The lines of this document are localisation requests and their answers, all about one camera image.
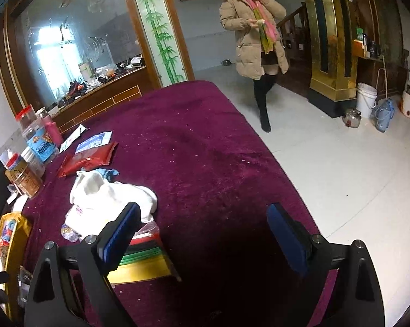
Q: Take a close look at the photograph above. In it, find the clear jar blue label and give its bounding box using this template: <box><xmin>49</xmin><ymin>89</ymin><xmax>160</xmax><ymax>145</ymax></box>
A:
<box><xmin>22</xmin><ymin>118</ymin><xmax>59</xmax><ymax>164</ymax></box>

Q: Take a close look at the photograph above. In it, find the white plastic bucket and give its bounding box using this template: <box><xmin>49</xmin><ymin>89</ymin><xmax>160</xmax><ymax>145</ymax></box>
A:
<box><xmin>356</xmin><ymin>83</ymin><xmax>378</xmax><ymax>118</ymax></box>

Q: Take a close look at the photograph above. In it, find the clear jar red lid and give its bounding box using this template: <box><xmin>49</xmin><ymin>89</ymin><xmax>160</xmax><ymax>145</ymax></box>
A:
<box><xmin>15</xmin><ymin>105</ymin><xmax>37</xmax><ymax>131</ymax></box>

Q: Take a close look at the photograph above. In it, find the white paper packet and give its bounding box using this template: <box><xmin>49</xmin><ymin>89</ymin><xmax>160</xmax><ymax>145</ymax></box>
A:
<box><xmin>59</xmin><ymin>124</ymin><xmax>87</xmax><ymax>153</ymax></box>

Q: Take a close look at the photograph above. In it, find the brown label jar red lid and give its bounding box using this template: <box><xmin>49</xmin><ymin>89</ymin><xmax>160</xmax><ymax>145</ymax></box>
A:
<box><xmin>5</xmin><ymin>154</ymin><xmax>42</xmax><ymax>198</ymax></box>

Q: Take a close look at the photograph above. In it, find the bamboo painted glass panel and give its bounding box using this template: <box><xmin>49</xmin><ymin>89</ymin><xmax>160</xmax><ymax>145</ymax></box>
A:
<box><xmin>135</xmin><ymin>0</ymin><xmax>186</xmax><ymax>86</ymax></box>

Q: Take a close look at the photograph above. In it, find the woman in beige coat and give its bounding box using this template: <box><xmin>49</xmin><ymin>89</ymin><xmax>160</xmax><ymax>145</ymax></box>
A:
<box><xmin>220</xmin><ymin>0</ymin><xmax>289</xmax><ymax>133</ymax></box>

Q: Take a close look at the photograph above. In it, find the wooden staircase railing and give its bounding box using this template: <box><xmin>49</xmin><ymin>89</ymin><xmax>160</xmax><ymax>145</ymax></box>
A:
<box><xmin>277</xmin><ymin>2</ymin><xmax>311</xmax><ymax>63</ymax></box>

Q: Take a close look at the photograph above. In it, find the red foil snack packet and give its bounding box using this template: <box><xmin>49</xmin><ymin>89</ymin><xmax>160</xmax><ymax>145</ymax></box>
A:
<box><xmin>57</xmin><ymin>142</ymin><xmax>118</xmax><ymax>178</ymax></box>

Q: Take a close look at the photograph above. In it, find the blue water jug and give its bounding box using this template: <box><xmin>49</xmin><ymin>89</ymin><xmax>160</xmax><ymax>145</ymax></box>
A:
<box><xmin>375</xmin><ymin>98</ymin><xmax>395</xmax><ymax>133</ymax></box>

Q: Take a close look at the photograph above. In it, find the white cloth bundle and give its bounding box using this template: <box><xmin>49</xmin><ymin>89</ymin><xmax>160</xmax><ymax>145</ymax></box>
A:
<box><xmin>65</xmin><ymin>171</ymin><xmax>157</xmax><ymax>239</ymax></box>

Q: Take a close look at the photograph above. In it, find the maroon velvet tablecloth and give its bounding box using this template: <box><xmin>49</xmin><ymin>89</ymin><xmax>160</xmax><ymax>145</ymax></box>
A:
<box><xmin>20</xmin><ymin>80</ymin><xmax>339</xmax><ymax>327</ymax></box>

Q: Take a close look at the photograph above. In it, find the wooden cabinet counter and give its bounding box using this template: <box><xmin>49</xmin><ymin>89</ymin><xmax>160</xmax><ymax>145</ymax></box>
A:
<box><xmin>53</xmin><ymin>66</ymin><xmax>153</xmax><ymax>134</ymax></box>

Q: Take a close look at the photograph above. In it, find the gold pillar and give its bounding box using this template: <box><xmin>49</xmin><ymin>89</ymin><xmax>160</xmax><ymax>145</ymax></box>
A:
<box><xmin>305</xmin><ymin>0</ymin><xmax>357</xmax><ymax>118</ymax></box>

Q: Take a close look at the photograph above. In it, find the yellow cardboard box tray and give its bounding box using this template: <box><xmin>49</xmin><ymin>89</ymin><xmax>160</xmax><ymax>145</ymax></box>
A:
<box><xmin>0</xmin><ymin>212</ymin><xmax>32</xmax><ymax>323</ymax></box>

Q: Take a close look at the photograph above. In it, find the blue white tissue packet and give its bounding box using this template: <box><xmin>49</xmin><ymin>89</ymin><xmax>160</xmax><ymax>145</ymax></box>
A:
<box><xmin>75</xmin><ymin>131</ymin><xmax>112</xmax><ymax>154</ymax></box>

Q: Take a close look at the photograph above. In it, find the small clear wrapped packet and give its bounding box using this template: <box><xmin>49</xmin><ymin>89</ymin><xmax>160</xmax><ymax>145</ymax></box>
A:
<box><xmin>60</xmin><ymin>224</ymin><xmax>81</xmax><ymax>243</ymax></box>

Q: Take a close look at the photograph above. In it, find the pink bottle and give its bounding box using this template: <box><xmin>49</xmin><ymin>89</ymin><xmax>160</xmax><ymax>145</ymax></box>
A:
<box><xmin>42</xmin><ymin>114</ymin><xmax>63</xmax><ymax>148</ymax></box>

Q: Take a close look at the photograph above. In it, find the metal kettle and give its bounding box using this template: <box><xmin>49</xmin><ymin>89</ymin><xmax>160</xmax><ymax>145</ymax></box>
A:
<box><xmin>342</xmin><ymin>108</ymin><xmax>362</xmax><ymax>128</ymax></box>

